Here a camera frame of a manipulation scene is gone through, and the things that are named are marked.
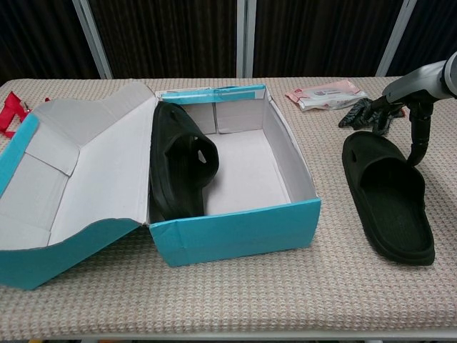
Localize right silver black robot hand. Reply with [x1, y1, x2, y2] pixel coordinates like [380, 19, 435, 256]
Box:
[371, 59, 449, 169]

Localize dark brown curtain panel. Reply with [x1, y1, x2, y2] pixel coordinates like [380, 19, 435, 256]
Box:
[0, 0, 104, 85]
[253, 0, 404, 79]
[89, 0, 238, 79]
[387, 0, 457, 78]

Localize red lanyard strap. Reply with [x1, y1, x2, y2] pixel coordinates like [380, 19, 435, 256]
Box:
[0, 91, 51, 137]

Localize beige woven tablecloth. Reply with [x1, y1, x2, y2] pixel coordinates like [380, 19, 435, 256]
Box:
[0, 76, 457, 340]

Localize black slipper with frayed heel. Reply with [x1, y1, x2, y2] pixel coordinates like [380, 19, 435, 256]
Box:
[148, 101, 221, 219]

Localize grey metal partition post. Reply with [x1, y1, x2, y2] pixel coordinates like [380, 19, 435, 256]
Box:
[71, 0, 114, 79]
[376, 0, 417, 78]
[235, 0, 256, 79]

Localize pink white wet wipes pack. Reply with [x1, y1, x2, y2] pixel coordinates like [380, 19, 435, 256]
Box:
[284, 79, 368, 113]

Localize black grey work glove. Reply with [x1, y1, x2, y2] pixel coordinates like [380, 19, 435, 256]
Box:
[338, 98, 406, 136]

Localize teal cardboard shoe box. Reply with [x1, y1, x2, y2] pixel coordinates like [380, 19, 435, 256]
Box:
[0, 81, 323, 291]

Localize black rubber slipper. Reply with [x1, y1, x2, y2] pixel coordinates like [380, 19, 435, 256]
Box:
[341, 130, 436, 267]

